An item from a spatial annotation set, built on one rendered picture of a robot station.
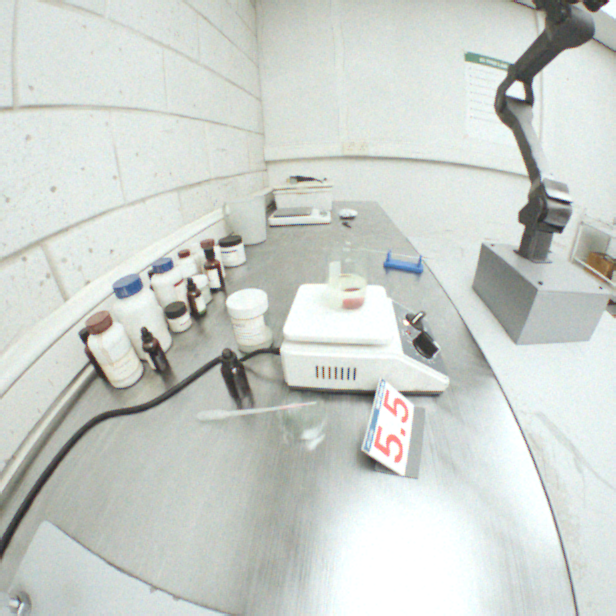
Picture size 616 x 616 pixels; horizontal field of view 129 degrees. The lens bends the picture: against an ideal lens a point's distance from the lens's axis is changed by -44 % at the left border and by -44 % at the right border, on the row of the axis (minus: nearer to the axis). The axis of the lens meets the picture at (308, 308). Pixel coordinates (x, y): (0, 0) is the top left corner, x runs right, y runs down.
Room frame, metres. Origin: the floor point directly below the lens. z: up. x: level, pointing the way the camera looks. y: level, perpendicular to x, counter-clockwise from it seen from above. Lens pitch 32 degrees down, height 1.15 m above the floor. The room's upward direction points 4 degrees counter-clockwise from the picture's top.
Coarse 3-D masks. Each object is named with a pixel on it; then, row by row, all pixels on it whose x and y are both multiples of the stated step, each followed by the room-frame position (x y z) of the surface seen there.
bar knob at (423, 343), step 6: (420, 336) 0.23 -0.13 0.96; (426, 336) 0.22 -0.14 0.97; (414, 342) 0.22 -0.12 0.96; (420, 342) 0.23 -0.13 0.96; (426, 342) 0.22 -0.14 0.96; (432, 342) 0.22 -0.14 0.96; (420, 348) 0.22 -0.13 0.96; (426, 348) 0.22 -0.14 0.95; (432, 348) 0.21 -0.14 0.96; (438, 348) 0.21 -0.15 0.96; (420, 354) 0.21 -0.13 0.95; (426, 354) 0.21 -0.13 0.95; (432, 354) 0.21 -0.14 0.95
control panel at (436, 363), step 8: (392, 304) 0.30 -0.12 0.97; (400, 312) 0.29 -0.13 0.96; (408, 312) 0.30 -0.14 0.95; (400, 320) 0.27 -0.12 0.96; (424, 320) 0.30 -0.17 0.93; (400, 328) 0.25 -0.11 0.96; (408, 328) 0.26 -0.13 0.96; (424, 328) 0.27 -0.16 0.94; (400, 336) 0.23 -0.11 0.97; (408, 336) 0.24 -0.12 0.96; (416, 336) 0.24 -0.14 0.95; (432, 336) 0.26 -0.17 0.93; (408, 344) 0.22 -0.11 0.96; (408, 352) 0.20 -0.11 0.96; (416, 352) 0.21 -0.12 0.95; (416, 360) 0.20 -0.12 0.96; (424, 360) 0.20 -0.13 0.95; (432, 360) 0.21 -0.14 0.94; (440, 360) 0.21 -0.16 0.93; (432, 368) 0.19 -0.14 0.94; (440, 368) 0.20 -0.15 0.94
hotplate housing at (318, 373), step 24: (288, 360) 0.21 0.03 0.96; (312, 360) 0.21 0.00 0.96; (336, 360) 0.21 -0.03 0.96; (360, 360) 0.20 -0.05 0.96; (384, 360) 0.20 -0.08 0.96; (408, 360) 0.20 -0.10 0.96; (288, 384) 0.22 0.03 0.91; (312, 384) 0.21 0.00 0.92; (336, 384) 0.21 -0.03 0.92; (360, 384) 0.20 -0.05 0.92; (408, 384) 0.19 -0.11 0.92; (432, 384) 0.18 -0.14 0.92
